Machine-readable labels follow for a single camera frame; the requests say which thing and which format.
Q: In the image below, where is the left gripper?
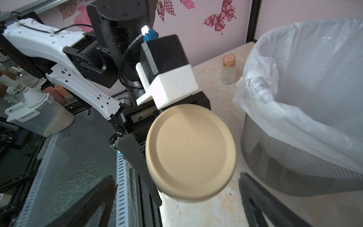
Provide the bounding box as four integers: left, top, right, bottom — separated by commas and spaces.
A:
109, 91, 211, 207

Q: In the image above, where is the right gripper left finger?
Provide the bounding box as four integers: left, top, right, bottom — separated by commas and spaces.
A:
48, 175, 117, 227

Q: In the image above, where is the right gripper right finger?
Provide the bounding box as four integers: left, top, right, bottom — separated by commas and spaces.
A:
238, 172, 310, 227

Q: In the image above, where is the jar beige lid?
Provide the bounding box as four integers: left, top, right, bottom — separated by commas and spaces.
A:
146, 104, 236, 203

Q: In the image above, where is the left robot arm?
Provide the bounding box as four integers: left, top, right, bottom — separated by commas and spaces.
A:
1, 1, 210, 206

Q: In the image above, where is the grey mesh trash bin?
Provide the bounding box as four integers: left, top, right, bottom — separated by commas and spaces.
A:
241, 115, 363, 197

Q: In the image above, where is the small bottle with cork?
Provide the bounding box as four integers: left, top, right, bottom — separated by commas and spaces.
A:
221, 54, 236, 85

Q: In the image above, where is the white plastic trash bag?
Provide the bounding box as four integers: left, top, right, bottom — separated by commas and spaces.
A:
232, 19, 363, 173

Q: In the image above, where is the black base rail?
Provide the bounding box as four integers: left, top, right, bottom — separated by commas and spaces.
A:
1, 104, 131, 227

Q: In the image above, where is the white slotted cable duct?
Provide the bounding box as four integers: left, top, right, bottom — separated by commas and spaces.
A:
15, 133, 59, 227

